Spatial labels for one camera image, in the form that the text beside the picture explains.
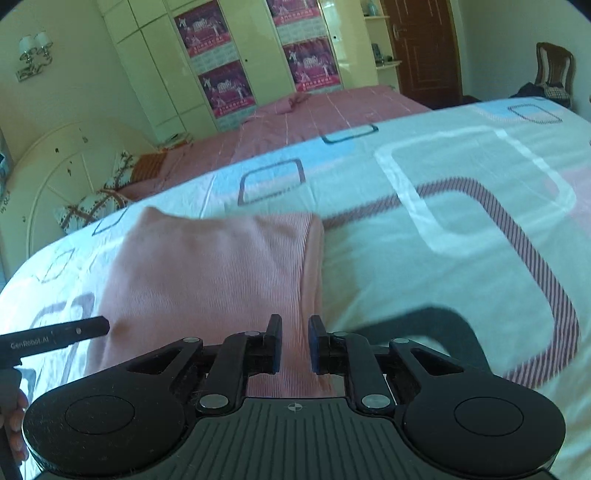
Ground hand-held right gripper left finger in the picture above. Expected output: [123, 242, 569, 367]
[126, 315, 283, 413]

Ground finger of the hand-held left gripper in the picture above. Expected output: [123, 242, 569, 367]
[69, 316, 110, 344]

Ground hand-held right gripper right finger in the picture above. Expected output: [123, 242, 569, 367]
[308, 316, 465, 413]

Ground pink ribbed shirt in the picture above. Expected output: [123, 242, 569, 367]
[85, 206, 326, 400]

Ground dark clothes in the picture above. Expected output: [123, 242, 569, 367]
[510, 82, 551, 100]

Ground person's left hand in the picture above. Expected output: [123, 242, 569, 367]
[0, 390, 30, 463]

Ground brown patterned white pillow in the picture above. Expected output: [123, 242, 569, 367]
[54, 187, 134, 234]
[113, 150, 140, 190]

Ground cream round headboard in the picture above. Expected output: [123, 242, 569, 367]
[0, 119, 160, 273]

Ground orange pillow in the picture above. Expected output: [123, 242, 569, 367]
[131, 152, 169, 184]

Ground printed blanket with rounded squares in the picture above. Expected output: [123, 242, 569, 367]
[0, 98, 591, 480]

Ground pink bed sheet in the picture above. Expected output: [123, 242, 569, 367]
[122, 84, 432, 201]

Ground cream glossy wardrobe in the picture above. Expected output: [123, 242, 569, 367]
[97, 0, 370, 134]

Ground brown wooden door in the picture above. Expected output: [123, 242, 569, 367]
[381, 0, 463, 110]

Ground cream corner shelf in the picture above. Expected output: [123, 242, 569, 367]
[362, 0, 402, 91]

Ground brown wooden chair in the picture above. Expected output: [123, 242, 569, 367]
[536, 42, 576, 110]

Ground purple wall poster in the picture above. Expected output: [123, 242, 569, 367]
[267, 0, 324, 27]
[198, 60, 257, 119]
[283, 38, 343, 93]
[174, 1, 232, 57]

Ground wall lamp with white shades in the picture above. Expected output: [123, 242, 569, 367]
[18, 31, 54, 64]

